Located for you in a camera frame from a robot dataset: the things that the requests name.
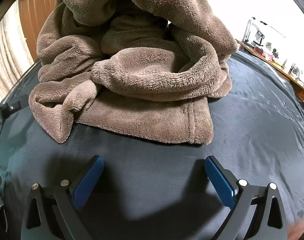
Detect wooden desk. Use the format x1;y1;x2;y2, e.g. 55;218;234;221
236;39;304;103

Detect beige curtain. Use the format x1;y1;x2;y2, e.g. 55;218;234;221
0;2;35;92

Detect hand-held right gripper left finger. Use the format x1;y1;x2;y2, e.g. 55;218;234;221
21;155;104;240

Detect wooden door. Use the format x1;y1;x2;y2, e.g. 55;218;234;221
17;0;68;62

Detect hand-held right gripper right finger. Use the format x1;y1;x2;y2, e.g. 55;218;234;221
204;155;288;240

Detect brown fleece sweater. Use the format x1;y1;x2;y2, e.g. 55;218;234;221
28;0;240;145

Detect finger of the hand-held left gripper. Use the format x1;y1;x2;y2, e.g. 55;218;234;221
0;99;28;128

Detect dark bed sheet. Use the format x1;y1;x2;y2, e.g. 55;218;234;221
0;47;304;240

